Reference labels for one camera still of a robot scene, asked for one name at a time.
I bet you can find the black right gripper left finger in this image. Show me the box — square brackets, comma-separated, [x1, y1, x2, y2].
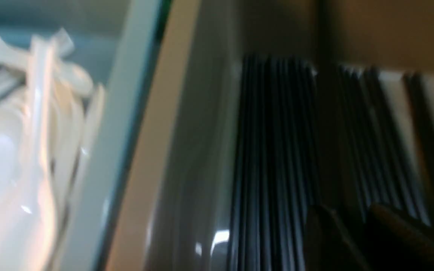
[306, 205, 368, 271]

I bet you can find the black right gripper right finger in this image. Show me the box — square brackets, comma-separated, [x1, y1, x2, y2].
[366, 203, 434, 271]

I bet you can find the black chopsticks bundle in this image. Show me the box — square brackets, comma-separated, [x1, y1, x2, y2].
[227, 55, 434, 271]

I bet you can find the tan plastic bin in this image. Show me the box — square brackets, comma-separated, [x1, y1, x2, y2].
[105, 0, 434, 271]

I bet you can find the teal plastic bin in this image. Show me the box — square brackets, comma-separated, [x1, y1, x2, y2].
[0, 0, 169, 271]

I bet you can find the white spoons pile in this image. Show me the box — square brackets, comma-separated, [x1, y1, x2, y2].
[0, 29, 105, 271]

